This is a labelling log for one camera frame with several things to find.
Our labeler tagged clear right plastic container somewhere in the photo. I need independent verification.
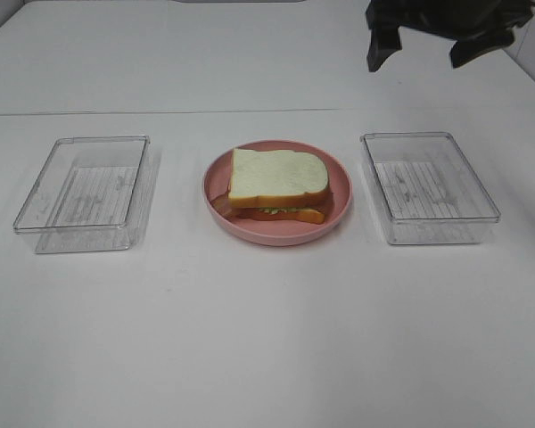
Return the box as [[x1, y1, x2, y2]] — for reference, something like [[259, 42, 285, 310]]
[[360, 132, 501, 246]]

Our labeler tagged clear left plastic container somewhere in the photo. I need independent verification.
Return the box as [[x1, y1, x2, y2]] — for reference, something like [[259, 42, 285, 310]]
[[12, 136, 158, 254]]

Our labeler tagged curved bacon strip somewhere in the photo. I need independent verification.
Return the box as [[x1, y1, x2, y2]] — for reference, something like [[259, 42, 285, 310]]
[[210, 193, 239, 218]]

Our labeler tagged pink round plate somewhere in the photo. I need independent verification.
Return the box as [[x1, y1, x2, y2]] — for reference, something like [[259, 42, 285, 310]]
[[202, 140, 353, 247]]

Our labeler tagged clear plastic container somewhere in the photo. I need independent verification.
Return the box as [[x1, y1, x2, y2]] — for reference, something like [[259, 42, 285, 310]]
[[12, 136, 158, 254], [360, 132, 501, 246]]

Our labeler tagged green lettuce leaf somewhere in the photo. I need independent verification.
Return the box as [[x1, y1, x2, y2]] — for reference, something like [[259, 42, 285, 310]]
[[258, 207, 305, 215]]

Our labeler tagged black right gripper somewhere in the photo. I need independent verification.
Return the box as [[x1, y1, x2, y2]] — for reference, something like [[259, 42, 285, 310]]
[[366, 0, 531, 72]]

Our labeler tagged bread slice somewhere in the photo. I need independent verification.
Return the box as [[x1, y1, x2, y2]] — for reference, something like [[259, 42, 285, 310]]
[[227, 149, 330, 209], [237, 208, 325, 224]]

